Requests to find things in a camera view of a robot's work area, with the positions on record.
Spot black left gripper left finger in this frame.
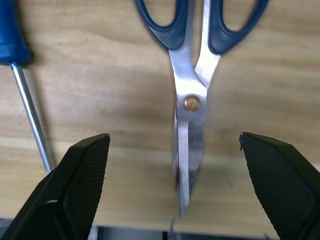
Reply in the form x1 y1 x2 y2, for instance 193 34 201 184
0 133 111 240

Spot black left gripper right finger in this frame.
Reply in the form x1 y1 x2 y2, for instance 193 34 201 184
239 131 320 240

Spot blue handled screwdriver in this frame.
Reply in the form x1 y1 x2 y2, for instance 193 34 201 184
0 0 56 175

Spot blue handled steel scissors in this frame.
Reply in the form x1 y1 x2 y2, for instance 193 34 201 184
135 0 270 221

